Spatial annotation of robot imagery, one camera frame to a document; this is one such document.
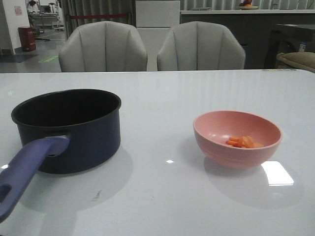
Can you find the right grey upholstered chair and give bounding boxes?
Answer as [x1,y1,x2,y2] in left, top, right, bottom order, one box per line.
[157,21,246,71]

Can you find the red trash bin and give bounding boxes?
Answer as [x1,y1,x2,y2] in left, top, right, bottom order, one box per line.
[18,27,36,52]

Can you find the dark grey sideboard counter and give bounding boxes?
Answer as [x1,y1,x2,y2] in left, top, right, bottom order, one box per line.
[180,9,315,69]

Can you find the pink plastic bowl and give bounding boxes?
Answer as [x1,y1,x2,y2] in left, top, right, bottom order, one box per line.
[193,111,283,169]

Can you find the beige sofa cushion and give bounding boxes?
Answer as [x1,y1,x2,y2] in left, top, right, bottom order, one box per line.
[276,52,315,73]

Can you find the red barrier belt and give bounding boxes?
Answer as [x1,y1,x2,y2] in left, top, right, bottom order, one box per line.
[69,13,129,20]

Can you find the dark blue saucepan purple handle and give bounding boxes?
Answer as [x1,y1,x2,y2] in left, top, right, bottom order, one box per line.
[0,89,122,221]

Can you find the grey upholstered chair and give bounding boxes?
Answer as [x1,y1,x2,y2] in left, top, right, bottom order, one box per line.
[157,21,246,71]
[59,21,148,72]

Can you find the fruit plate on counter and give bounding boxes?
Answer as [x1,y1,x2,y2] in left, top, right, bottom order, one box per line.
[238,0,258,10]

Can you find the left grey upholstered chair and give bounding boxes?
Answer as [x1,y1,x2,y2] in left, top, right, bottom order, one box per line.
[59,21,148,72]

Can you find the white cabinet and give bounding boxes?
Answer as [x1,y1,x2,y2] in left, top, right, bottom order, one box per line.
[135,0,180,71]

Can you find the orange ham slices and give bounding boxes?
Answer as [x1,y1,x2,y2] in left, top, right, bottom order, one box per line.
[225,136,264,148]

